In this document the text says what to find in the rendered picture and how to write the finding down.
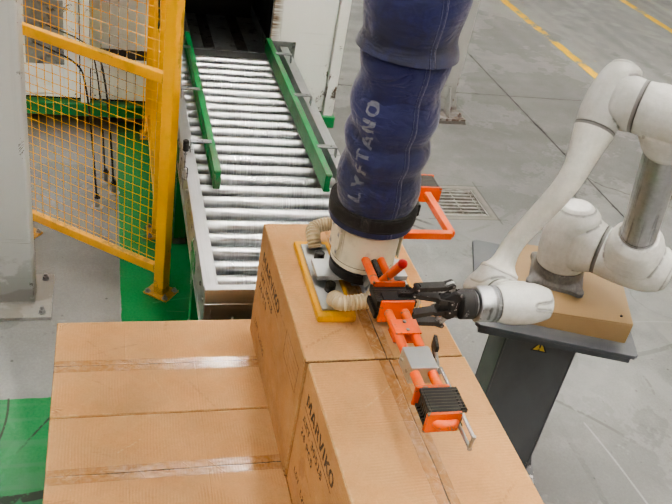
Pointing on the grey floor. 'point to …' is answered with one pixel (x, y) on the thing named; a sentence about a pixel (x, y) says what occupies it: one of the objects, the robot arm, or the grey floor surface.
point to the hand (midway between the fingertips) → (393, 304)
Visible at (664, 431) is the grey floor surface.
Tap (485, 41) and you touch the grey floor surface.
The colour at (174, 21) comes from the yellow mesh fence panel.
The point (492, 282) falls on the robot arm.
